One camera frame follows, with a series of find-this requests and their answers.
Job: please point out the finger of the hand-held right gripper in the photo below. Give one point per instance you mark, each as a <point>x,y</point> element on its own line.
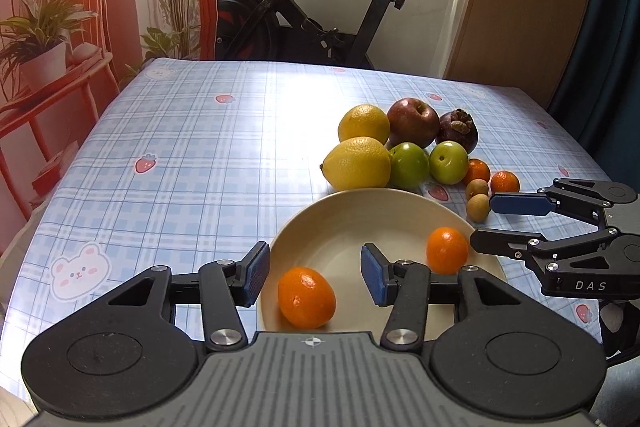
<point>520,204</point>
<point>500,243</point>

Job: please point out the cream round plate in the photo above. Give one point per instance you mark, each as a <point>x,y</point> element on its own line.
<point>350,227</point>

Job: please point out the red apple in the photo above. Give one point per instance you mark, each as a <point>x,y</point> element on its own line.
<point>412,123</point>

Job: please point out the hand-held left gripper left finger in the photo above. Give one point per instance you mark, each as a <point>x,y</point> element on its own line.
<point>257,273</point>

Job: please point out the red chair plant wall poster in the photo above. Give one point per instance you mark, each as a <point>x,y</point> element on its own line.
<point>75,7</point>

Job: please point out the dark purple mangosteen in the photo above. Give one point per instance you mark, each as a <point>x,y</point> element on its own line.
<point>457,131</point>

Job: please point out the dark blue curtain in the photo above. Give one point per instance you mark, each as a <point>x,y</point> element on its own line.
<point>610,57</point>

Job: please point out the orange mandarin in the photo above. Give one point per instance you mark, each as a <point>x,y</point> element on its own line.
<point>476,172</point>
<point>306,298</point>
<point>505,182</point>
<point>446,250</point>

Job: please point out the yellow lemon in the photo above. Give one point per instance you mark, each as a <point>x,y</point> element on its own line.
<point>357,163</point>
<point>364,123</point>

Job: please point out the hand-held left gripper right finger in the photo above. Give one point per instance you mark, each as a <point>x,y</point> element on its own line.
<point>372,278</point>

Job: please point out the blue checked tablecloth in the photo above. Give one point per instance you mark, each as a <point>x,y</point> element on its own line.
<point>200,147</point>

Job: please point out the brown wooden door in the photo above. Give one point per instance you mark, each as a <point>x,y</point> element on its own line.
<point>525,7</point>

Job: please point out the green plum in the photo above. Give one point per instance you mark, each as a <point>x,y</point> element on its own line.
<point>448,162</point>
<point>409,165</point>

